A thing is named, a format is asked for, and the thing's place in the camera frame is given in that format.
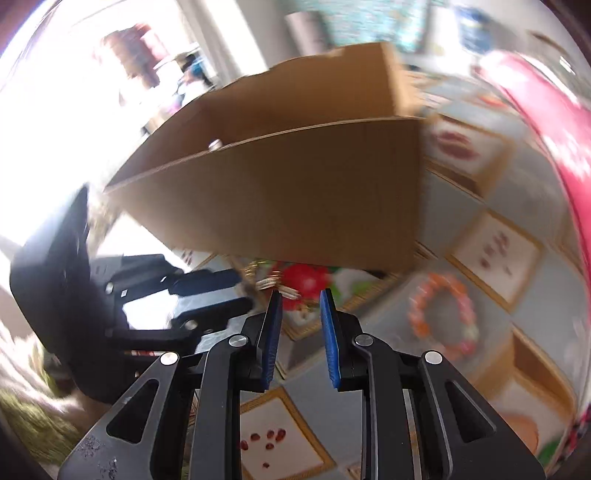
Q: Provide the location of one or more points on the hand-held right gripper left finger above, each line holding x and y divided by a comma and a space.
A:
270, 341

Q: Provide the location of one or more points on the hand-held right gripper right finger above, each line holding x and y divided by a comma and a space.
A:
331, 344

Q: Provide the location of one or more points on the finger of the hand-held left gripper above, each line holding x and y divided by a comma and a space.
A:
212, 314
207, 282

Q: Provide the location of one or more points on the large cardboard box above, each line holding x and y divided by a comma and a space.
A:
300, 198

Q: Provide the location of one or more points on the green fluffy rug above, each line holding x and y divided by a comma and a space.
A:
27, 424

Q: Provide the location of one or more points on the pomegranate print tablecloth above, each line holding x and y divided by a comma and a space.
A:
452, 217

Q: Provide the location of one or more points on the pale cylindrical roll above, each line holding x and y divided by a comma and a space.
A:
304, 34

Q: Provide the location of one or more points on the teal floral curtain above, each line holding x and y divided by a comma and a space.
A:
369, 23

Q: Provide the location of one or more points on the blue water jug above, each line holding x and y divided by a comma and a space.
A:
471, 27

